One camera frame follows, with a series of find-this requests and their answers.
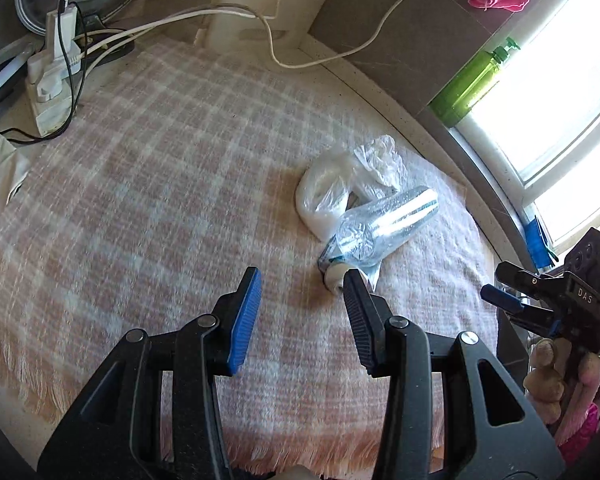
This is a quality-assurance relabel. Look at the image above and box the black cable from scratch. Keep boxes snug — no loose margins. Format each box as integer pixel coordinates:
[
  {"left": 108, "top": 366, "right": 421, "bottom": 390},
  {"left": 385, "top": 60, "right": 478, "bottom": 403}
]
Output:
[{"left": 0, "top": 2, "right": 88, "bottom": 143}]

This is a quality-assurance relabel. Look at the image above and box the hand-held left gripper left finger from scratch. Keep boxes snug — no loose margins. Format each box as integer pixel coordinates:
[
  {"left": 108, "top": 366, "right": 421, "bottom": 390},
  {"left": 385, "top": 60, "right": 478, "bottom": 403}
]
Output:
[{"left": 37, "top": 266, "right": 263, "bottom": 480}]

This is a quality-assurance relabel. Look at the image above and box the green pump bottle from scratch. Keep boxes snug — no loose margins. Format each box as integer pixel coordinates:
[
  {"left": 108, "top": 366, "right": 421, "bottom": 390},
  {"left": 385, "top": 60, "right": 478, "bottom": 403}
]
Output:
[{"left": 428, "top": 37, "right": 522, "bottom": 127}]

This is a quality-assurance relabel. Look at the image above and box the pink plaid fringed cloth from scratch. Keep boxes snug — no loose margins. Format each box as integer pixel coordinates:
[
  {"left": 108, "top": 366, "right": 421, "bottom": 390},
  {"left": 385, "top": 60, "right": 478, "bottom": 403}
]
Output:
[{"left": 0, "top": 40, "right": 501, "bottom": 478}]

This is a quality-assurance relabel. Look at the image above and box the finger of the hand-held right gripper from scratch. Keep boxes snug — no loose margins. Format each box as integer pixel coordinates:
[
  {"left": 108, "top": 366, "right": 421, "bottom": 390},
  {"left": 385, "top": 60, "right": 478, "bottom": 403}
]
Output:
[
  {"left": 495, "top": 260, "right": 573, "bottom": 292},
  {"left": 480, "top": 284, "right": 563, "bottom": 336}
]

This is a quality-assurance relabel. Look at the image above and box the white plastic bag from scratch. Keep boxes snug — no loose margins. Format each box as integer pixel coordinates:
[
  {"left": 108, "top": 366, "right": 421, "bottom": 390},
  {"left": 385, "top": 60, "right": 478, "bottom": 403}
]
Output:
[{"left": 296, "top": 135, "right": 406, "bottom": 238}]

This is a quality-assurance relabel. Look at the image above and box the ring light with stand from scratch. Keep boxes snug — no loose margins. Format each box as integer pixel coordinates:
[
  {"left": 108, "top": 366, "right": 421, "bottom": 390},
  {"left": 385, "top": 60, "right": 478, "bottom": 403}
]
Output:
[{"left": 0, "top": 42, "right": 36, "bottom": 106}]

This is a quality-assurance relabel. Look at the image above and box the black power adapter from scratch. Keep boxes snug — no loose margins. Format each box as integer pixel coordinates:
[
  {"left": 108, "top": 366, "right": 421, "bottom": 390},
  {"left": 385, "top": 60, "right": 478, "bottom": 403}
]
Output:
[{"left": 87, "top": 15, "right": 136, "bottom": 57}]

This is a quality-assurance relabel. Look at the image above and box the white power cable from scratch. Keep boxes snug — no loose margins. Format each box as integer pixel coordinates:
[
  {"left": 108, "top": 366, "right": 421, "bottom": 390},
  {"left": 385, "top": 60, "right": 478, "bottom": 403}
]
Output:
[
  {"left": 80, "top": 0, "right": 341, "bottom": 58},
  {"left": 82, "top": 0, "right": 496, "bottom": 70}
]

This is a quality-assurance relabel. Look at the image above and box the white cloth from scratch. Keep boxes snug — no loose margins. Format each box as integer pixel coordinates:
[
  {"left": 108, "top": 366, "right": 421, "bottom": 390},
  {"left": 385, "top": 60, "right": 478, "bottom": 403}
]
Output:
[{"left": 0, "top": 125, "right": 31, "bottom": 233}]

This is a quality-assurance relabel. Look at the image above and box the white power strip with plugs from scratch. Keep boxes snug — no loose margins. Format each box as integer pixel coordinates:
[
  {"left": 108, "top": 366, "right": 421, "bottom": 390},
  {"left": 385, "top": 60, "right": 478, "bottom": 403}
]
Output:
[{"left": 24, "top": 5, "right": 88, "bottom": 137}]

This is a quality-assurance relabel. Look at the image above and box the window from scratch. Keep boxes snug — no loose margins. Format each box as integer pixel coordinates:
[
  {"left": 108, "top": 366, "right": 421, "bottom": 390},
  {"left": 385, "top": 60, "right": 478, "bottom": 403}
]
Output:
[{"left": 450, "top": 0, "right": 600, "bottom": 261}]

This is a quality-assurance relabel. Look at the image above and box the person's right forearm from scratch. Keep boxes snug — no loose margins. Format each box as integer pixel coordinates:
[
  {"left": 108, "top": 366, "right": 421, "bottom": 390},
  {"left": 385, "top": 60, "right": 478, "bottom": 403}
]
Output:
[{"left": 554, "top": 390, "right": 600, "bottom": 463}]

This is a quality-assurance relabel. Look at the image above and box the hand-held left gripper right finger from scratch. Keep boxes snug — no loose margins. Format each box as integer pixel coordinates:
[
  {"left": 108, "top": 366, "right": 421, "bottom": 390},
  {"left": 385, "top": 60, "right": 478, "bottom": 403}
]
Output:
[{"left": 342, "top": 268, "right": 566, "bottom": 480}]

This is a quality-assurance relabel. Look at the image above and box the person's right hand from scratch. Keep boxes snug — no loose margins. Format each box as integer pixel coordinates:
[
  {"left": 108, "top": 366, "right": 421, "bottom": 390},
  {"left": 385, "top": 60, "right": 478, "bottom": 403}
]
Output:
[{"left": 524, "top": 337, "right": 600, "bottom": 411}]

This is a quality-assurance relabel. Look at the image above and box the blue plastic item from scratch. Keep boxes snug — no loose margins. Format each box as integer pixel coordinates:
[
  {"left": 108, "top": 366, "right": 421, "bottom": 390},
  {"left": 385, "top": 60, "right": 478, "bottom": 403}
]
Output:
[{"left": 524, "top": 216, "right": 553, "bottom": 268}]

